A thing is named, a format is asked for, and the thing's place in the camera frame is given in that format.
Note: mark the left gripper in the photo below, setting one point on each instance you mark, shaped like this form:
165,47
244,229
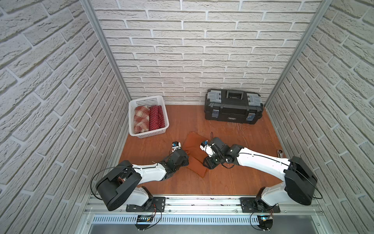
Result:
181,156

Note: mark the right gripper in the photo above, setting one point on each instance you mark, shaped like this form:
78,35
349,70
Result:
208,164

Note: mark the orange skirt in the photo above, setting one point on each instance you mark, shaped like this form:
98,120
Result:
191,146

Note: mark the red polka dot skirt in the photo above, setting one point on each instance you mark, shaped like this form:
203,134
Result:
156,118

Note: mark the white plastic basket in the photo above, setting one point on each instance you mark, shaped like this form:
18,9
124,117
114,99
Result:
148,102

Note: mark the red plaid skirt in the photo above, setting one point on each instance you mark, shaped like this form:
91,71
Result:
141,119

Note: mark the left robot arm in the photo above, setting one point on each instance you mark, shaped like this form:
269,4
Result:
120,185

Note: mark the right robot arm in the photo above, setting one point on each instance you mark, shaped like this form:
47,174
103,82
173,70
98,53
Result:
298,183

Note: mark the black plastic toolbox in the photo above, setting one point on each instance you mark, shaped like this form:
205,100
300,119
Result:
233,106

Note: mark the left controller board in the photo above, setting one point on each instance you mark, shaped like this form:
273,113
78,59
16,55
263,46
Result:
143,222

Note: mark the controller board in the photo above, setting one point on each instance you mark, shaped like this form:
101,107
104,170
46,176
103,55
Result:
265,222
143,222

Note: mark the right controller board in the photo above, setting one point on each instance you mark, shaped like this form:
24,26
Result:
265,222

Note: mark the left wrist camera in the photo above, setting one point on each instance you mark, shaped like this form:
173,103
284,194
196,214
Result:
175,146

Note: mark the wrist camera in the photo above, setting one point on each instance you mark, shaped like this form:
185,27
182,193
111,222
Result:
175,146
207,148

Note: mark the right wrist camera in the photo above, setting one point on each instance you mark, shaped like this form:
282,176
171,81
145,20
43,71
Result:
207,148

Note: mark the aluminium mounting rail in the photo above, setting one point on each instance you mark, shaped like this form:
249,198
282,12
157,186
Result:
203,205

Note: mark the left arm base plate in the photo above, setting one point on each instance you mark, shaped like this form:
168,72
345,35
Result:
151,205

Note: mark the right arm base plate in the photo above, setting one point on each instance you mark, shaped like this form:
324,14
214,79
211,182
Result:
254,205

